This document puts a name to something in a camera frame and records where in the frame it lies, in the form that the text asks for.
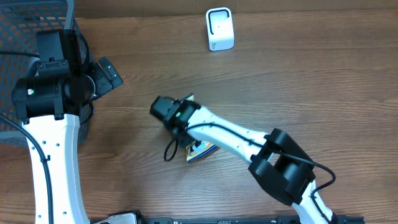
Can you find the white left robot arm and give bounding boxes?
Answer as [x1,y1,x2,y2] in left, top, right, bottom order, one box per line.
[12,29,123,223]

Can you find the white barcode scanner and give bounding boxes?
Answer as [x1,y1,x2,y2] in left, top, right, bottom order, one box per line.
[205,7,234,52]

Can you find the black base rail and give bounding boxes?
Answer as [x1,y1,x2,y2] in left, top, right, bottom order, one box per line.
[91,210,366,224]

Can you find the yellow snack bag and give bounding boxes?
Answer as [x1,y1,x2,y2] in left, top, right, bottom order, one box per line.
[185,95,221,164]

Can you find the grey plastic basket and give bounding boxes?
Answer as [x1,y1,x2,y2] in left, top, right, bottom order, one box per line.
[0,0,93,149]

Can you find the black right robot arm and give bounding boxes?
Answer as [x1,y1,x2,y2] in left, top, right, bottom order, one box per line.
[150,96,338,223]

